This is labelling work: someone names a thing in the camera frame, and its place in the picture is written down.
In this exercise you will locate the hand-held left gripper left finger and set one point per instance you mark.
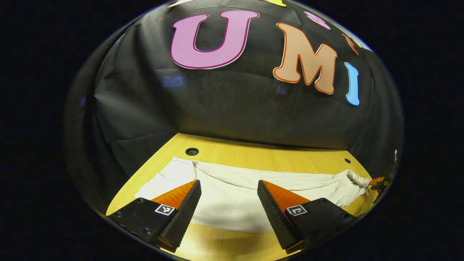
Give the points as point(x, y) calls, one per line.
point(185, 214)

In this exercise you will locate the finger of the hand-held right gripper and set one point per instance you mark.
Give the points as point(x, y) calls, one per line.
point(377, 181)

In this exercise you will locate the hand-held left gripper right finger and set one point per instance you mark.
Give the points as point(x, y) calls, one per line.
point(275, 217)

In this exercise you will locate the white jeans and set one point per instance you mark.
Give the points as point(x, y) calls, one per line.
point(232, 203)

